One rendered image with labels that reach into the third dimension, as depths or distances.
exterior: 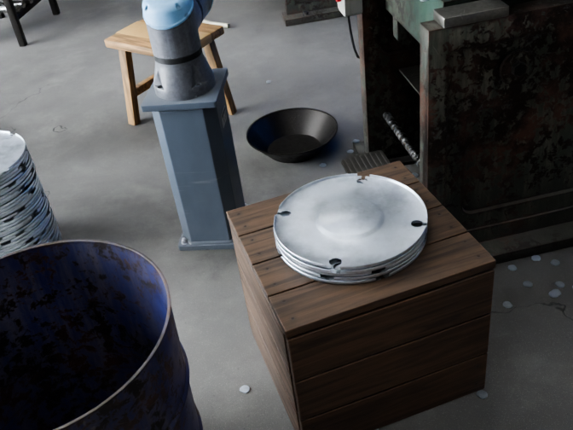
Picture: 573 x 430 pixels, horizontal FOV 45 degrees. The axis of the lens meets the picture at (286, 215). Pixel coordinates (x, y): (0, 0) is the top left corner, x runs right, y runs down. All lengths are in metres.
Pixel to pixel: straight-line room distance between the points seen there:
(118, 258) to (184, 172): 0.61
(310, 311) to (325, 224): 0.19
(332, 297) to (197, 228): 0.76
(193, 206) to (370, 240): 0.71
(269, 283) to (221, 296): 0.53
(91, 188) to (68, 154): 0.27
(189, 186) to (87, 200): 0.54
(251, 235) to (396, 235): 0.29
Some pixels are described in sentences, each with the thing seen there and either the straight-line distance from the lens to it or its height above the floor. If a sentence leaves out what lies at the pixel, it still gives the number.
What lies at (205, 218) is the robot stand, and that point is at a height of 0.10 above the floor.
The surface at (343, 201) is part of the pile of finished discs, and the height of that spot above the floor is 0.39.
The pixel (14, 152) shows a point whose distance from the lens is 1.97.
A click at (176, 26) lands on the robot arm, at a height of 0.63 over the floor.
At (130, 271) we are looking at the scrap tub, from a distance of 1.24.
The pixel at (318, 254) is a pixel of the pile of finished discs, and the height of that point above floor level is 0.39.
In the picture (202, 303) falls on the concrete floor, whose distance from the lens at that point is 1.77.
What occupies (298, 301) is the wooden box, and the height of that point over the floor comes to 0.35.
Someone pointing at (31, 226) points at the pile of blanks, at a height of 0.14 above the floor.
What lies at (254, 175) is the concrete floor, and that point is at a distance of 2.19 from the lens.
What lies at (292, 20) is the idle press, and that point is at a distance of 3.26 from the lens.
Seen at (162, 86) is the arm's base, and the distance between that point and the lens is 1.73.
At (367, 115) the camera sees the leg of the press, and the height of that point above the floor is 0.18.
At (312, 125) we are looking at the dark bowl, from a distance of 2.36.
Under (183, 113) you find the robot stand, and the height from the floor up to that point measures 0.42.
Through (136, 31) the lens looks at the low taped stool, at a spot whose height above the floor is 0.33.
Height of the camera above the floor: 1.19
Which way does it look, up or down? 36 degrees down
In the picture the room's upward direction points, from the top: 8 degrees counter-clockwise
